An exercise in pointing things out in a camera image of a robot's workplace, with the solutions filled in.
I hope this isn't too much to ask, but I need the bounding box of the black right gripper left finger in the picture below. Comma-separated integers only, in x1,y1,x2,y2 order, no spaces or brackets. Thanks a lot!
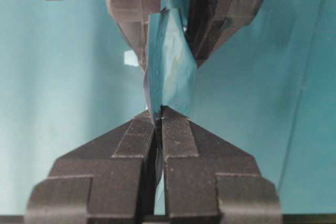
25,111,155,223

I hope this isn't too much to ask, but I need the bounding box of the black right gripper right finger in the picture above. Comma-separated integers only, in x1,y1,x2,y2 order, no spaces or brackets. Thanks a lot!
162,106,282,223

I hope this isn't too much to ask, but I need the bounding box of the silver zip bag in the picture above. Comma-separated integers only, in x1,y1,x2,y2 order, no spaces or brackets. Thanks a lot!
123,0,199,201

